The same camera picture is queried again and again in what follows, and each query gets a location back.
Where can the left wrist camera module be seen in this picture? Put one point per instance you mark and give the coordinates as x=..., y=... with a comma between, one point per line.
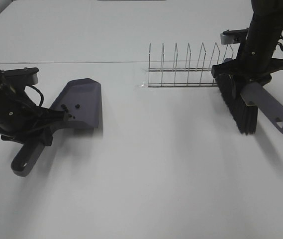
x=22, y=77

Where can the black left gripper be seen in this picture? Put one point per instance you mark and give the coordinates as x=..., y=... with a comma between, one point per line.
x=21, y=120

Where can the metal wire dish rack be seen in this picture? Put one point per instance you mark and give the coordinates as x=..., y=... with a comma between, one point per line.
x=190, y=72

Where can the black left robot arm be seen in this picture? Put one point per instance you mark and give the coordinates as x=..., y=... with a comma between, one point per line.
x=10, y=90

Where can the grey plastic dustpan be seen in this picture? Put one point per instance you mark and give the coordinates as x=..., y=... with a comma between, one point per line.
x=85, y=92

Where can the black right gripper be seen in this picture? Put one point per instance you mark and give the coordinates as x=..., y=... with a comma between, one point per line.
x=254, y=60

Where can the grey hand brush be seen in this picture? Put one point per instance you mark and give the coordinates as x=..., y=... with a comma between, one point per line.
x=244, y=98

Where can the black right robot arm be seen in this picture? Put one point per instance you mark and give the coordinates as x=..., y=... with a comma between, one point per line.
x=267, y=19

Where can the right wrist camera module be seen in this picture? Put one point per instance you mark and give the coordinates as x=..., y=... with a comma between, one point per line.
x=229, y=37

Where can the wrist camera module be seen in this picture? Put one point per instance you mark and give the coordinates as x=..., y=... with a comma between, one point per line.
x=22, y=77
x=229, y=37

